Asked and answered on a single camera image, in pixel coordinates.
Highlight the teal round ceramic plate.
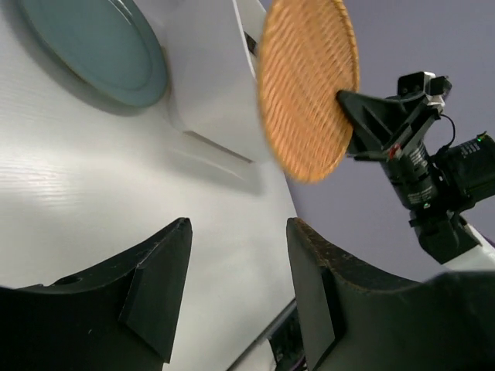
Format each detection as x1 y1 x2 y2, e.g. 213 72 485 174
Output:
18 0 169 107

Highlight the round orange woven plate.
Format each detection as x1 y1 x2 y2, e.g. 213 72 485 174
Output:
257 1 360 183

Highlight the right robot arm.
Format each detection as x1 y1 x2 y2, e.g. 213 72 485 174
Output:
336 90 494 264

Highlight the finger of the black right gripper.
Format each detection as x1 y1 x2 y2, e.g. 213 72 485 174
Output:
336 90 416 158

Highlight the white plastic bin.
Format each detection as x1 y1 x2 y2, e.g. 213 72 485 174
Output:
150 1 270 196

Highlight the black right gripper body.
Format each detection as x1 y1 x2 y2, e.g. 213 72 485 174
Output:
381 93 445 210

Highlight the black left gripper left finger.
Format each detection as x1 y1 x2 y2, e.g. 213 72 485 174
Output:
1 218 193 370

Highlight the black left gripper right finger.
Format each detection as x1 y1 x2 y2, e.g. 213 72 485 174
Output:
286 218 494 370

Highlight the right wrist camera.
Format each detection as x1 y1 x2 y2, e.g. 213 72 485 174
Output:
397 71 452 113

